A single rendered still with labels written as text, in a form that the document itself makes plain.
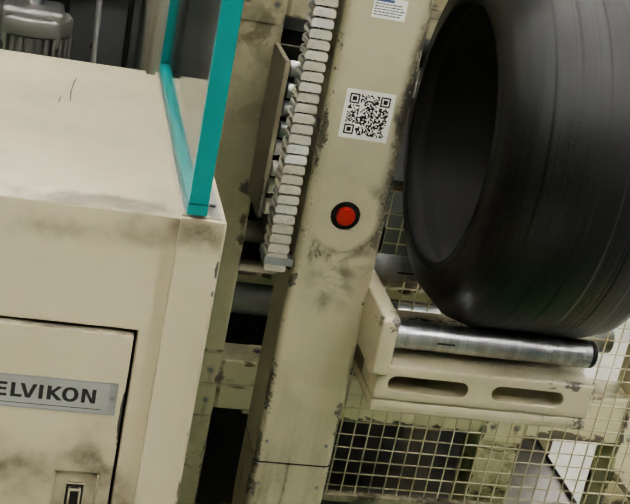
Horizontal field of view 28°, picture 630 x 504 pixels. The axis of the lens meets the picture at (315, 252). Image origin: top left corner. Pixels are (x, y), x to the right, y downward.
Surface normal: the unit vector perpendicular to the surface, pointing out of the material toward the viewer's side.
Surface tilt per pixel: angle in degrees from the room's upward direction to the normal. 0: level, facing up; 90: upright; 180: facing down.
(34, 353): 90
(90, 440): 90
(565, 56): 53
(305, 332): 90
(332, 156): 90
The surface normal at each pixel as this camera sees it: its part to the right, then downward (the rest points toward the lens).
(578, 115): 0.22, -0.03
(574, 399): 0.16, 0.37
